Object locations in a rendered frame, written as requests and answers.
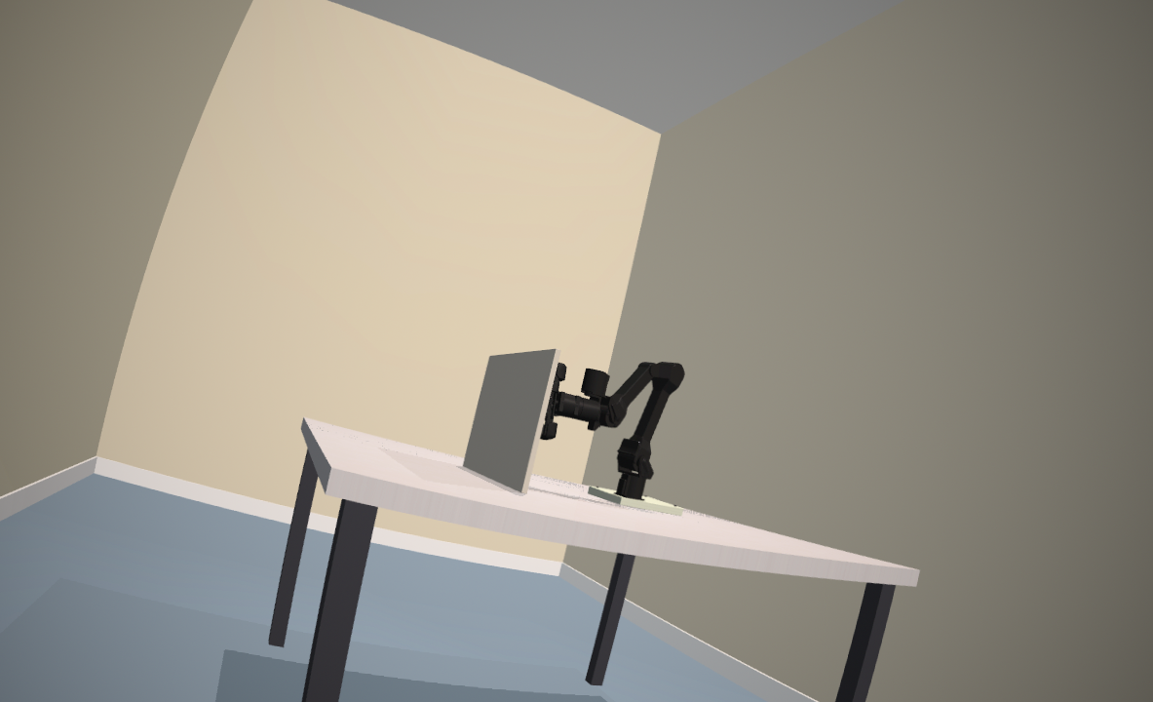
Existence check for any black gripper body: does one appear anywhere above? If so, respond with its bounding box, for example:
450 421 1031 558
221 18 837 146
540 363 583 440

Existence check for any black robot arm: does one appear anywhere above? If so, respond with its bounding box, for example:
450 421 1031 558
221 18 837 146
577 362 685 500

